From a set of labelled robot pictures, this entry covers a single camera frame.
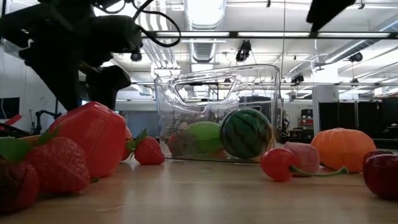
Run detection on dark red plastic cherry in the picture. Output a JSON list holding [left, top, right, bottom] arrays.
[[0, 161, 40, 215], [364, 149, 395, 157]]

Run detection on black wall monitor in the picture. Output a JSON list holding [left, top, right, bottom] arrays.
[[0, 96, 21, 120]]

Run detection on small pink plastic fruit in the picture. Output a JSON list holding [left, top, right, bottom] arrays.
[[283, 141, 321, 177]]

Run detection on clear plastic tupperware container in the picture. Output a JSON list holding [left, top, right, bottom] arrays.
[[154, 64, 284, 163]]

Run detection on orange plastic tangerine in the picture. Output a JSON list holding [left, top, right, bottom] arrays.
[[310, 127, 377, 174]]

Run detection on round red plastic tomato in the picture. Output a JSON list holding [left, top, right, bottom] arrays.
[[121, 126, 134, 162]]

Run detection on dark red apple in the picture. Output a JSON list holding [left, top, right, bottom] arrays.
[[362, 152, 398, 200]]

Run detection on silver ceiling duct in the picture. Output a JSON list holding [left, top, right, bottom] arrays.
[[182, 0, 228, 65]]

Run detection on shelf with boxes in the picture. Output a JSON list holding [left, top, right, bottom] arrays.
[[297, 108, 315, 138]]

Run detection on green plastic lime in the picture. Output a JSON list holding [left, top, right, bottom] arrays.
[[182, 120, 223, 155]]

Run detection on thin hanging cable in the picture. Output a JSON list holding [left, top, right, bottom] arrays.
[[280, 0, 287, 100]]

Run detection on red plastic bell pepper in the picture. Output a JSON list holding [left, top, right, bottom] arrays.
[[49, 101, 127, 179]]

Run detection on green striped plastic watermelon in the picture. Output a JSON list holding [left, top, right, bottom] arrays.
[[219, 108, 275, 160]]

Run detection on bright red plastic cherry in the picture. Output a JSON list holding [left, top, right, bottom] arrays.
[[259, 147, 349, 183]]

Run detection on black partition panels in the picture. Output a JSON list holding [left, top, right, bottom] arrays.
[[318, 98, 398, 141]]

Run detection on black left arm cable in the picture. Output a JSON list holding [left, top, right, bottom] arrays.
[[93, 0, 182, 49]]

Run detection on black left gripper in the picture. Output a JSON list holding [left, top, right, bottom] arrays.
[[18, 14, 144, 112]]

